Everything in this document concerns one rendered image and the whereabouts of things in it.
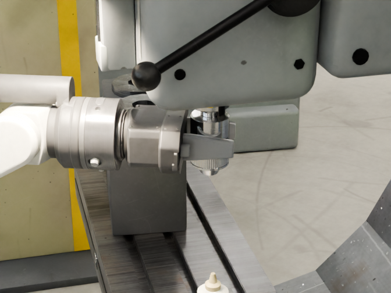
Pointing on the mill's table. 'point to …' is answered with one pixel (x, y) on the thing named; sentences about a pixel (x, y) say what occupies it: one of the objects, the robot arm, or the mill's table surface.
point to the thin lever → (221, 113)
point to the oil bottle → (212, 286)
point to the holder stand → (143, 182)
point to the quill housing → (227, 53)
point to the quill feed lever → (181, 53)
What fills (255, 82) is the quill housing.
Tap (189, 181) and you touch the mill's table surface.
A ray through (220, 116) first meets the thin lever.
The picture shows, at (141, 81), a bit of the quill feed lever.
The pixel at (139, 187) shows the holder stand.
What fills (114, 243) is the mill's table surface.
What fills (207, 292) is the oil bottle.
